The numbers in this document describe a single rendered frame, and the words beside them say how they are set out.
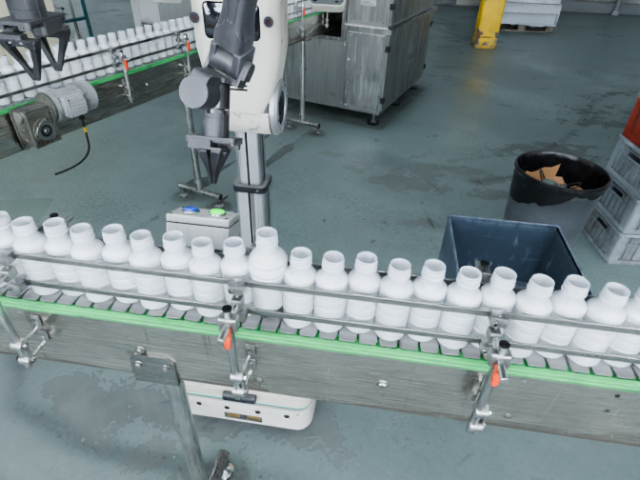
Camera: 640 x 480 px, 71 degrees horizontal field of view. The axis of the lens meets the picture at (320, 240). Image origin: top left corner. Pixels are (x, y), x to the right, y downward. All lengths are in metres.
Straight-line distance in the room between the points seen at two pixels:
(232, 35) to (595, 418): 0.98
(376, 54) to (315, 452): 3.41
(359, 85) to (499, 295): 3.79
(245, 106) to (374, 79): 3.17
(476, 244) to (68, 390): 1.74
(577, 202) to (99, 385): 2.34
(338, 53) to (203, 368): 3.80
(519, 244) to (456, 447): 0.89
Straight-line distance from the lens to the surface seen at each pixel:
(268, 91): 1.28
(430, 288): 0.79
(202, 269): 0.83
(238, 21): 0.89
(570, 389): 0.96
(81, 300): 1.03
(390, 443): 1.92
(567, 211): 2.50
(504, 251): 1.45
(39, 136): 2.13
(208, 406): 1.86
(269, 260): 0.78
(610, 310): 0.88
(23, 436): 2.18
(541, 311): 0.83
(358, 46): 4.40
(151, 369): 1.05
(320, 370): 0.91
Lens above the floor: 1.64
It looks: 36 degrees down
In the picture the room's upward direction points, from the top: 2 degrees clockwise
